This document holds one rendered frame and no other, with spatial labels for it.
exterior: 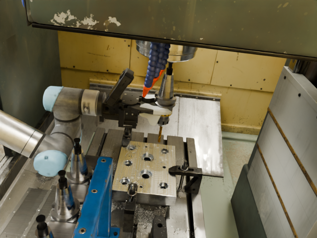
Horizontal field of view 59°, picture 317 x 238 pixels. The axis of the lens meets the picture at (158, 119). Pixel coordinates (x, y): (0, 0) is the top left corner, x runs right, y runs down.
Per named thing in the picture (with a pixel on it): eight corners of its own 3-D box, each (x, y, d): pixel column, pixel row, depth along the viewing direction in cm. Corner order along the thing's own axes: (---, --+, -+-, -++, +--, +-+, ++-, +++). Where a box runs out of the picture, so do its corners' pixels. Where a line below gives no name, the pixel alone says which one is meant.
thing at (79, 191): (54, 200, 65) (54, 198, 65) (62, 183, 70) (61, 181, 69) (84, 203, 65) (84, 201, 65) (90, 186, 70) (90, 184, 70)
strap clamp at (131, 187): (122, 231, 95) (124, 201, 87) (127, 201, 106) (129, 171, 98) (132, 232, 95) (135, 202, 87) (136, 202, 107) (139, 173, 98)
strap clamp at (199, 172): (165, 190, 113) (170, 162, 105) (165, 184, 116) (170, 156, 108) (197, 193, 113) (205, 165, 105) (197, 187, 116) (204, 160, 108)
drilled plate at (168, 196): (110, 199, 101) (111, 189, 98) (122, 148, 126) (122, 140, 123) (174, 206, 102) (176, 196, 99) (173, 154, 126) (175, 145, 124)
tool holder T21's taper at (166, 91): (175, 99, 79) (179, 77, 75) (159, 98, 78) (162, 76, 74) (171, 91, 83) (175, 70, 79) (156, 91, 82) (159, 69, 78)
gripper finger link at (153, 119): (170, 126, 83) (140, 119, 84) (172, 108, 79) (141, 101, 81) (167, 131, 80) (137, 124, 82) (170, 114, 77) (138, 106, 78)
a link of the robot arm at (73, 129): (49, 156, 84) (45, 125, 78) (61, 134, 94) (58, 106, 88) (75, 158, 85) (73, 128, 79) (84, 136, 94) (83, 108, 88)
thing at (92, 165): (69, 167, 75) (68, 165, 74) (74, 155, 79) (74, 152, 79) (95, 170, 75) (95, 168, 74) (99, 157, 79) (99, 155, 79)
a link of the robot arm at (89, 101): (87, 84, 84) (79, 97, 77) (103, 86, 84) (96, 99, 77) (88, 106, 88) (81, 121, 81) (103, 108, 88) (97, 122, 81)
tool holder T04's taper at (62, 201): (74, 214, 61) (73, 192, 57) (53, 216, 60) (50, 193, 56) (76, 198, 64) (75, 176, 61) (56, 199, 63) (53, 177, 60)
